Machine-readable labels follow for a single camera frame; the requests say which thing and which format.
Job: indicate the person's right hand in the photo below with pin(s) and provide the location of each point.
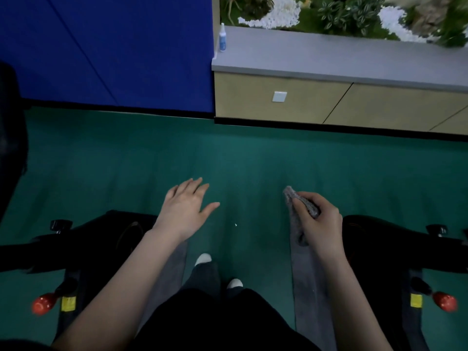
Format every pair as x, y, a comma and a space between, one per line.
323, 230

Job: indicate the black frame post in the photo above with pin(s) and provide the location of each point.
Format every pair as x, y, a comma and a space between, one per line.
73, 325
411, 325

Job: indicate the red knob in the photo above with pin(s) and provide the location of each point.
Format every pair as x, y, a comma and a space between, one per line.
445, 302
44, 304

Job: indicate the brown twiggy plant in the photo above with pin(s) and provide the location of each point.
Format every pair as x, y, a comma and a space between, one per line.
248, 5

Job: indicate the grey towel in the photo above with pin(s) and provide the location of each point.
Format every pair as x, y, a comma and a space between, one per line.
310, 288

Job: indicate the person's black trousers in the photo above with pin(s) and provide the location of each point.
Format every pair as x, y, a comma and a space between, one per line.
219, 321

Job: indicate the person's left thumb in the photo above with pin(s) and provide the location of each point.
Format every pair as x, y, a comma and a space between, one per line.
210, 209

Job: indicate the green leafy plant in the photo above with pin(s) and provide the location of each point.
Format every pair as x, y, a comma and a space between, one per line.
351, 14

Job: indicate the white shoe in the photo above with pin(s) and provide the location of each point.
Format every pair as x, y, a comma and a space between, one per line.
234, 283
203, 258

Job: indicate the small white spray bottle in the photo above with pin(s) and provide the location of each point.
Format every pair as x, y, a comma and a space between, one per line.
222, 38

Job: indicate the person's left hand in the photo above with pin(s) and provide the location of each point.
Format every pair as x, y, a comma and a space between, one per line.
181, 211

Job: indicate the grey garden rock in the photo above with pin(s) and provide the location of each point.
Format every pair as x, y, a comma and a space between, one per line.
429, 18

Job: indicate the wooden cabinet with grey top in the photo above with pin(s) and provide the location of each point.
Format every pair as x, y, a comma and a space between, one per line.
329, 87

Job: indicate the black adjusting knob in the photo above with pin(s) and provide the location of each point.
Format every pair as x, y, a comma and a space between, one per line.
437, 230
60, 225

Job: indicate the patch of white pebbles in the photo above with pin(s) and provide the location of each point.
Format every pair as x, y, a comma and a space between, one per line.
279, 12
396, 23

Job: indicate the grey fabric strip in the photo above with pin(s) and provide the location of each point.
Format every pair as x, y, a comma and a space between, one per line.
168, 277

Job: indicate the person's right forearm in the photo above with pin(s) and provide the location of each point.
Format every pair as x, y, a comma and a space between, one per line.
351, 307

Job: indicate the person's left forearm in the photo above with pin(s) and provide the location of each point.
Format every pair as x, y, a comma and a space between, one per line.
120, 288

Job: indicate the person's right thumb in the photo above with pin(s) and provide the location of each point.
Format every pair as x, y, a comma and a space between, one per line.
299, 215

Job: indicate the yellow label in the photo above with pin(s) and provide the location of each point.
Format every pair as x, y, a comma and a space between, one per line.
68, 304
416, 300

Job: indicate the large black object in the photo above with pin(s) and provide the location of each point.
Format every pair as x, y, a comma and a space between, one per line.
11, 142

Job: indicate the black padded armrest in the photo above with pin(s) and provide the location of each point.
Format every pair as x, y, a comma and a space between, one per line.
398, 244
91, 241

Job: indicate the white wall plate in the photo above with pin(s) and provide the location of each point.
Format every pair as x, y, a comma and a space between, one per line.
279, 96

